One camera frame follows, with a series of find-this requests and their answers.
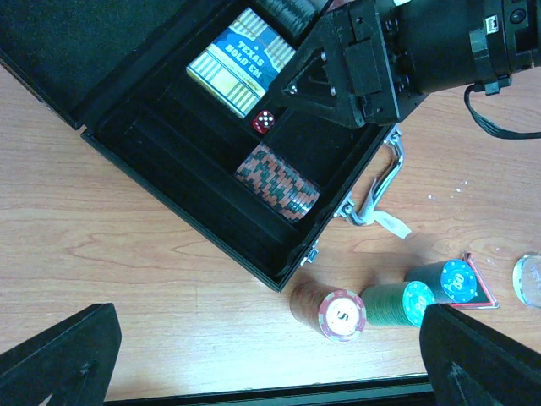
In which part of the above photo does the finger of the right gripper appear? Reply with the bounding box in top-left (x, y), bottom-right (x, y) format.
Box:
top-left (270, 9), bottom-right (363, 129)

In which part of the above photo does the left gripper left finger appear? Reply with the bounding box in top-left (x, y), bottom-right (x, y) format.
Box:
top-left (1, 303), bottom-right (122, 405)

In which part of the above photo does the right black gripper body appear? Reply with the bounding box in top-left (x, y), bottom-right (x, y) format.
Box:
top-left (344, 1), bottom-right (427, 127)

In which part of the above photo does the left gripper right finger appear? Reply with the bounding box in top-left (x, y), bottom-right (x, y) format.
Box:
top-left (419, 304), bottom-right (540, 405)

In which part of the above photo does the black triangular dealer badge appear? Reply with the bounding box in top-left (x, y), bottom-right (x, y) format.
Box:
top-left (451, 251), bottom-right (500, 310)

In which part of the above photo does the dark blue poker chip stack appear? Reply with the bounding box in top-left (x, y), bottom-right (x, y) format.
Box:
top-left (249, 0), bottom-right (328, 44)

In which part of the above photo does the red die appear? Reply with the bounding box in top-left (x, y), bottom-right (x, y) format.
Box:
top-left (252, 110), bottom-right (276, 134)

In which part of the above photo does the blue yellow card deck box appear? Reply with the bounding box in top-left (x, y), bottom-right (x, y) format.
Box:
top-left (186, 8), bottom-right (295, 118)

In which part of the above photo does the clear round dealer button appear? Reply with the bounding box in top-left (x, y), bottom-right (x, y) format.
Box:
top-left (512, 252), bottom-right (540, 309)

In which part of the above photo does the black poker set case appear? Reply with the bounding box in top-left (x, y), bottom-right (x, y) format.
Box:
top-left (1, 1), bottom-right (389, 291)

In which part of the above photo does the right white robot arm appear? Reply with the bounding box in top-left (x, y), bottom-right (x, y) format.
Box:
top-left (270, 1), bottom-right (540, 129)

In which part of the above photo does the light blue poker chip stack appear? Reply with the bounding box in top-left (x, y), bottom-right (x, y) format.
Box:
top-left (405, 259), bottom-right (478, 304)

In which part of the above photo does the light green poker chip stack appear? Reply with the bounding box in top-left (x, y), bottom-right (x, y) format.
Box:
top-left (361, 281), bottom-right (436, 328)

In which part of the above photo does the orange white poker chip stack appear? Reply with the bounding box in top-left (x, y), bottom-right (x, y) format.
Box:
top-left (290, 281), bottom-right (367, 343)

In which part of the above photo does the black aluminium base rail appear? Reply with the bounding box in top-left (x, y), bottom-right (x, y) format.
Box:
top-left (104, 376), bottom-right (438, 405)

